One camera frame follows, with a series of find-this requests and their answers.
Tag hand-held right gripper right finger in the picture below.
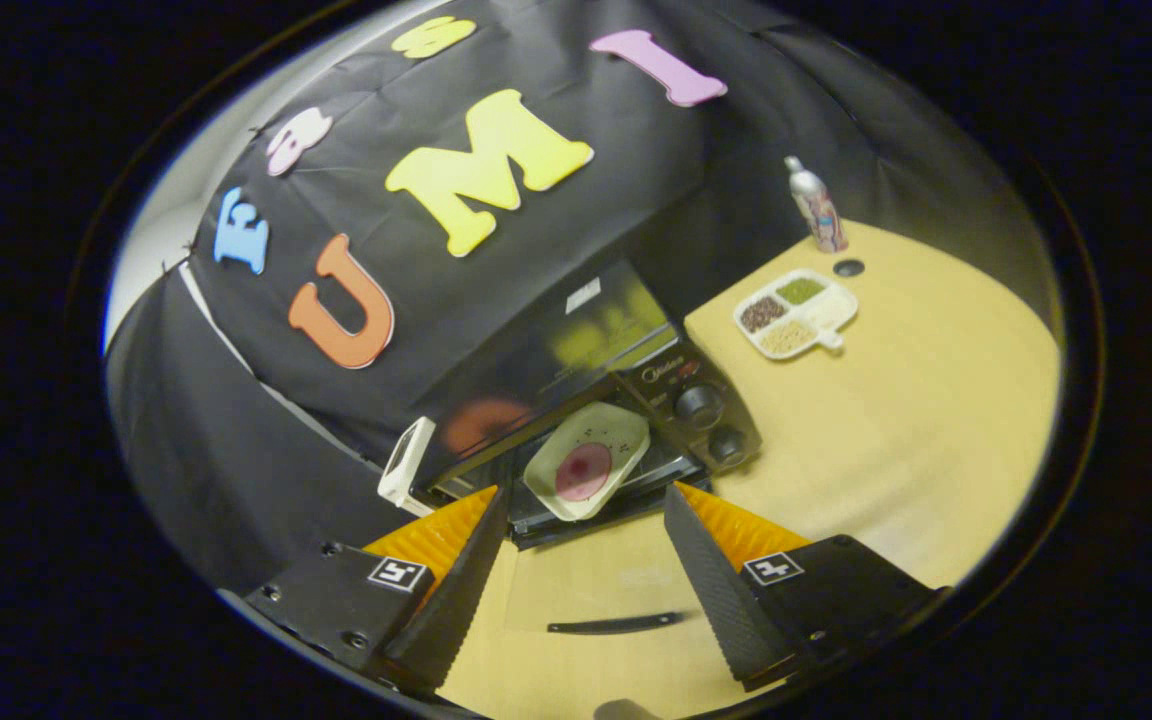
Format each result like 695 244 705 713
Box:
663 481 949 693

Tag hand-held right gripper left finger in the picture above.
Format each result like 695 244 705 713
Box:
244 484 512 698

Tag silver printed bottle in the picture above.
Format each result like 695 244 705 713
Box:
784 155 849 254

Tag black electric oven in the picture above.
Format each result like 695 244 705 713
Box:
416 260 765 637

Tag pink round food slice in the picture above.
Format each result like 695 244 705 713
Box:
555 444 614 503

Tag white square plate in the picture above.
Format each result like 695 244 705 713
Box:
523 402 652 523

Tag white divided dish of beans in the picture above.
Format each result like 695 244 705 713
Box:
733 268 859 362

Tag black backdrop cloth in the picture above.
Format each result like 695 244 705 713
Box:
106 0 1037 591

